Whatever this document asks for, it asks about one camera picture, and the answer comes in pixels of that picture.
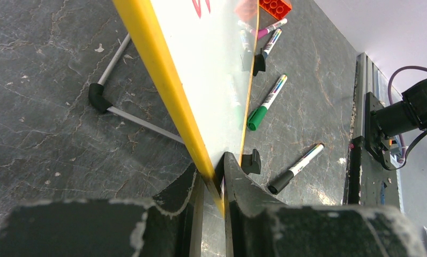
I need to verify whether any black capped marker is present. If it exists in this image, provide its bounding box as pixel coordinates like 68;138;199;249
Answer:
267;143;325;195

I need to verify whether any orange lego brick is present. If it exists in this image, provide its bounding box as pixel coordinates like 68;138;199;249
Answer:
259;0;293;20

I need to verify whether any blue capped marker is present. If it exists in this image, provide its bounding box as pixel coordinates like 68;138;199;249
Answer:
262;28;282;59

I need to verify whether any green capped marker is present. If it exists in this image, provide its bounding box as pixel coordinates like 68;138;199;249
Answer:
246;74;288;131

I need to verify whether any yellow framed whiteboard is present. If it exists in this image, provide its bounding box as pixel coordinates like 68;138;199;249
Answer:
88;0;267;218

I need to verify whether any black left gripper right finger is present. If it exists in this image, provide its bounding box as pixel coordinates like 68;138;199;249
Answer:
223;152;427;256

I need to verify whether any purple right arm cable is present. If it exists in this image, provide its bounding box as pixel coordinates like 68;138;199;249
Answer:
387;65;427;164

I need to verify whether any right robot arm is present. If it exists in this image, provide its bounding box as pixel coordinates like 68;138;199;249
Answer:
364;79;427;171

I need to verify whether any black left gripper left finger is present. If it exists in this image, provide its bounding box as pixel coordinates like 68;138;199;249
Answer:
0;165;204;256

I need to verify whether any purple capped marker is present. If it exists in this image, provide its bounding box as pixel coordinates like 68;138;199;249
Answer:
257;18;288;39

